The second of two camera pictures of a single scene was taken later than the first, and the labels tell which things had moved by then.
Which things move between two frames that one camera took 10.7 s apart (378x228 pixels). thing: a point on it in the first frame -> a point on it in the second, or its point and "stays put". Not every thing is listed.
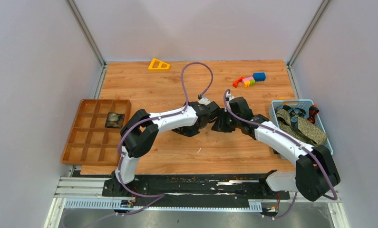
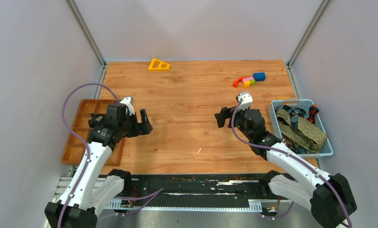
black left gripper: (195, 129) -> (143, 128)
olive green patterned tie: (303, 130) stays put
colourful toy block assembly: (250, 81) stays put
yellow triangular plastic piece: (150, 68) stays put
